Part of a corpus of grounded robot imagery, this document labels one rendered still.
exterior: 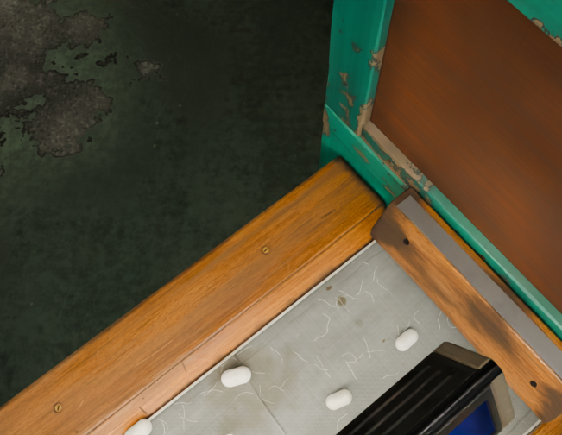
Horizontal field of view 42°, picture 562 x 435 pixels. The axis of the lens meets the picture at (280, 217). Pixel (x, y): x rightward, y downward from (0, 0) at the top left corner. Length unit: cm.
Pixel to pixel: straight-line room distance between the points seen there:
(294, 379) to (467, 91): 42
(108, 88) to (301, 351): 123
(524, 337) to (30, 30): 166
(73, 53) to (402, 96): 141
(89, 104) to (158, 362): 118
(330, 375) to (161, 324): 22
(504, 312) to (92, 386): 49
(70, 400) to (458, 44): 59
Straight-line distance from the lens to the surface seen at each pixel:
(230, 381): 91
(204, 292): 93
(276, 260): 94
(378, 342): 94
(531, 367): 87
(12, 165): 198
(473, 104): 72
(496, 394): 58
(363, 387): 93
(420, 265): 89
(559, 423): 95
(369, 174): 98
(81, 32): 214
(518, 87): 66
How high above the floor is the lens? 165
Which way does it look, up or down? 67 degrees down
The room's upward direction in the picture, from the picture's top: 1 degrees counter-clockwise
